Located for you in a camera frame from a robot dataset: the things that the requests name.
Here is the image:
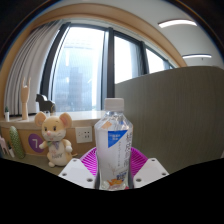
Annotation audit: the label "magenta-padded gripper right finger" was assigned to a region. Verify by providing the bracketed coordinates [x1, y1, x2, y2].
[128, 147, 170, 190]

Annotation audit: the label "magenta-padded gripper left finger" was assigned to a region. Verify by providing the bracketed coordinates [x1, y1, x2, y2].
[58, 147, 99, 190]

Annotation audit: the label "clear plastic water bottle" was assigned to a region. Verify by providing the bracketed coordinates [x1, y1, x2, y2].
[93, 97, 134, 191]

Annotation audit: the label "beige mouse plush toy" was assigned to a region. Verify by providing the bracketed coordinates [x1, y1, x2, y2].
[34, 111, 74, 168]

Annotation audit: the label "purple round number sign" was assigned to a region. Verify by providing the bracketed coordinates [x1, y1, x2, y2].
[27, 133, 45, 154]

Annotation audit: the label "grey-green desk partition panel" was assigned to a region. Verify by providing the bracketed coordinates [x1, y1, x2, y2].
[114, 65, 224, 174]

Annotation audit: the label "small plant in white pot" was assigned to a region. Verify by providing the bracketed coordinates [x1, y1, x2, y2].
[6, 141, 16, 159]
[3, 106, 10, 123]

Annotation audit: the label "black horse figurine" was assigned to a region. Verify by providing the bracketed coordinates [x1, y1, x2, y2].
[35, 93, 57, 114]

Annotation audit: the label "wooden hand model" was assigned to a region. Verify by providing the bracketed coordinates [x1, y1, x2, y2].
[20, 76, 32, 121]

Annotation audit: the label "dark-framed window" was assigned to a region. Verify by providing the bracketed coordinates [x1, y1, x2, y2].
[39, 21, 176, 113]

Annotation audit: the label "grey pleated curtain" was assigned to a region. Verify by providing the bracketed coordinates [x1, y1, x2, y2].
[3, 19, 63, 116]

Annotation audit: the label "ceiling lights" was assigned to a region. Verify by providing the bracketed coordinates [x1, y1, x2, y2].
[158, 18, 213, 60]

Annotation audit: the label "white wall socket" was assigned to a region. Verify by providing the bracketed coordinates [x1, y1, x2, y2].
[75, 126, 94, 144]

